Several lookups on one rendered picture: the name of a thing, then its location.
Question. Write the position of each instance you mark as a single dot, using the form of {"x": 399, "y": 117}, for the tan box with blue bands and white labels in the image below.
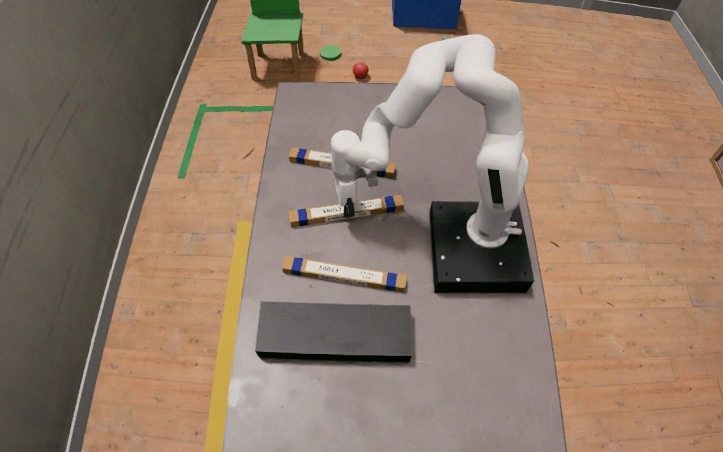
{"x": 334, "y": 212}

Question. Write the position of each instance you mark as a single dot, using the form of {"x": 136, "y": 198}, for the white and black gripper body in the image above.
{"x": 345, "y": 190}

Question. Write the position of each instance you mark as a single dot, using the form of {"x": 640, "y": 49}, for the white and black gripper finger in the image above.
{"x": 348, "y": 211}

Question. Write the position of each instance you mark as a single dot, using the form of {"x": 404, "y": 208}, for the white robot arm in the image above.
{"x": 499, "y": 168}

